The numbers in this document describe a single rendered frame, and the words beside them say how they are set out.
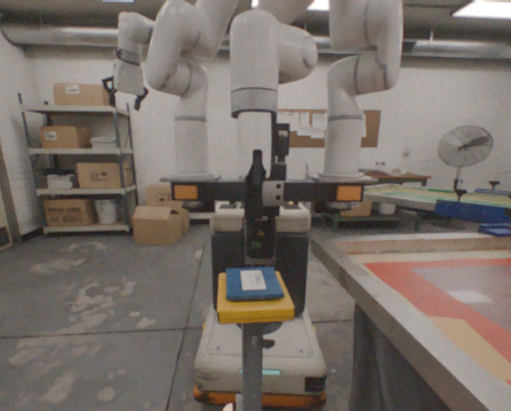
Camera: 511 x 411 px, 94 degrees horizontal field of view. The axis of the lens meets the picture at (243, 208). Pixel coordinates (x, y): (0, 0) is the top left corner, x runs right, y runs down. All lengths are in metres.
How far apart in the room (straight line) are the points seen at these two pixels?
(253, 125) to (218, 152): 3.73
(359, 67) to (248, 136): 0.45
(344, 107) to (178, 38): 0.44
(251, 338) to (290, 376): 0.82
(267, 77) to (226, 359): 1.17
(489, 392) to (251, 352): 0.34
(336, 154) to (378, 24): 0.29
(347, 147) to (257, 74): 0.41
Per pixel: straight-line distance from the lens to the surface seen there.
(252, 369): 0.57
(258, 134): 0.36
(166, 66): 0.67
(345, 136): 0.73
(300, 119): 4.30
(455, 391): 0.36
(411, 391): 0.59
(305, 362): 1.32
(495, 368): 0.45
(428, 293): 0.57
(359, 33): 0.74
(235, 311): 0.42
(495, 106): 6.26
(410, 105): 5.20
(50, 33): 4.63
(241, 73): 0.39
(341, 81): 0.75
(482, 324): 0.53
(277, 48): 0.42
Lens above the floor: 1.20
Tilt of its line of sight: 13 degrees down
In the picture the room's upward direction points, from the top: straight up
